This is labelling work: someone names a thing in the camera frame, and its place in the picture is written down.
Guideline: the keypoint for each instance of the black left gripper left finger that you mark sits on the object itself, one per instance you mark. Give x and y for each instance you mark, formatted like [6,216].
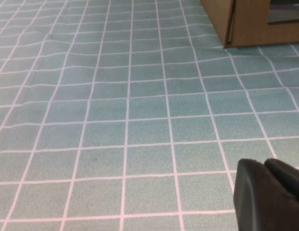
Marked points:
[257,202]

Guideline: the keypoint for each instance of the lower cardboard drawer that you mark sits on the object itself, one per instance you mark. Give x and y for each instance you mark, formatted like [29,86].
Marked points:
[216,21]

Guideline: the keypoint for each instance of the cardboard windowed drawer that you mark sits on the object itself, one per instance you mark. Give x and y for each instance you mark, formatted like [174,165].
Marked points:
[250,24]

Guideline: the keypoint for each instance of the green white-grid tablecloth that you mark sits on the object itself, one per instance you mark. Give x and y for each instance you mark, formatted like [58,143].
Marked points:
[115,120]

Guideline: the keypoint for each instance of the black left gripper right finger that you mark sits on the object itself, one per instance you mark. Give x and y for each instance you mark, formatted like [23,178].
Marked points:
[284,175]

